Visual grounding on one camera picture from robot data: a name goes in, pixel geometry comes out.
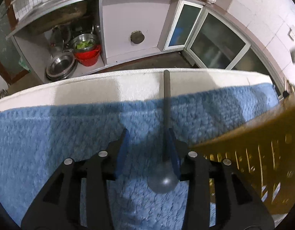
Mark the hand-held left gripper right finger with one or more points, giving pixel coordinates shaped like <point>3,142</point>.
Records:
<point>172,153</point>

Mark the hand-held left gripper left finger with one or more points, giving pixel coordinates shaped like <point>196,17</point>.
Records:
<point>121,153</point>

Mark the dark grey spoon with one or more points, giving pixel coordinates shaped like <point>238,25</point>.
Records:
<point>163,182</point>

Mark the yellow perforated utensil holder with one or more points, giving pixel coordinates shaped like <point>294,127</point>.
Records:
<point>257,134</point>

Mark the blue fluffy towel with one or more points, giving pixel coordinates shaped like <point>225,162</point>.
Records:
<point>65,136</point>

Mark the red plastic basin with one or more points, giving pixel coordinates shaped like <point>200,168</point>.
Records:
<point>88,58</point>

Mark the glass cabinet door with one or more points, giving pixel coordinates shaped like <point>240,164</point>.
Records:
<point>214,43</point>
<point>183,24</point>
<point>255,63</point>

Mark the steel bowl with greens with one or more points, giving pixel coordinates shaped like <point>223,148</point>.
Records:
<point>85,38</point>

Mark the steel pot lid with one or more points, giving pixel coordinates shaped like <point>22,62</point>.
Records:
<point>58,39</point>

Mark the green cloth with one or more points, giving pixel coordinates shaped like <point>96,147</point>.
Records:
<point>23,64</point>

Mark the pink cabinet door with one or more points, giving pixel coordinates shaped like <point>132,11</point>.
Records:
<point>128,16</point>

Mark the steel sink counter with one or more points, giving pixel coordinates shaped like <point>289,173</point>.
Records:
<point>61,14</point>

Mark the dark glass door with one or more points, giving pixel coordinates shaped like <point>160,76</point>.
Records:
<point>3,40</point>

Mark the white wall socket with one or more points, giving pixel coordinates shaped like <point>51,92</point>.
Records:
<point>293,34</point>

